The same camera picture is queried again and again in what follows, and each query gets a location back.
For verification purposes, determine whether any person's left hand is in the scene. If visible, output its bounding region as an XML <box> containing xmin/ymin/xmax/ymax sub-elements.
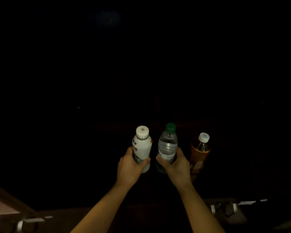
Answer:
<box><xmin>116</xmin><ymin>146</ymin><xmax>151</xmax><ymax>188</ymax></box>

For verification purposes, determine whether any person's right forearm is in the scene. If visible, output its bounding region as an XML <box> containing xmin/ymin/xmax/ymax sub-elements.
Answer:
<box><xmin>178</xmin><ymin>183</ymin><xmax>226</xmax><ymax>233</ymax></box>

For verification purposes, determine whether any green cap water bottle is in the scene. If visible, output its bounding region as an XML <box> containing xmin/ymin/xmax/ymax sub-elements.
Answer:
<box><xmin>156</xmin><ymin>123</ymin><xmax>178</xmax><ymax>174</ymax></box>

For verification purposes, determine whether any person's right hand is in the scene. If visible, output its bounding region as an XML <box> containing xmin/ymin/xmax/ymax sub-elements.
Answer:
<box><xmin>156</xmin><ymin>147</ymin><xmax>193</xmax><ymax>190</ymax></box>

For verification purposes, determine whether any person's left forearm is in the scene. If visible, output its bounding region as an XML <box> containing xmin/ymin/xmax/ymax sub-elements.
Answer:
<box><xmin>70</xmin><ymin>181</ymin><xmax>133</xmax><ymax>233</ymax></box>

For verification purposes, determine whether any amber tea bottle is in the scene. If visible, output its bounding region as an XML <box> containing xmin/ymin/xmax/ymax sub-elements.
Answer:
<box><xmin>189</xmin><ymin>132</ymin><xmax>211</xmax><ymax>174</ymax></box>

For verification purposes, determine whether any white milk bottle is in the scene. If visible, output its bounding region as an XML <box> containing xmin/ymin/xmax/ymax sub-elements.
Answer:
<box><xmin>132</xmin><ymin>125</ymin><xmax>153</xmax><ymax>174</ymax></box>

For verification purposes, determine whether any dark wooden cabinet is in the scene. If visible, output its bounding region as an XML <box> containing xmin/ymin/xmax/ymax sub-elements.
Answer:
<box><xmin>0</xmin><ymin>0</ymin><xmax>291</xmax><ymax>233</ymax></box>

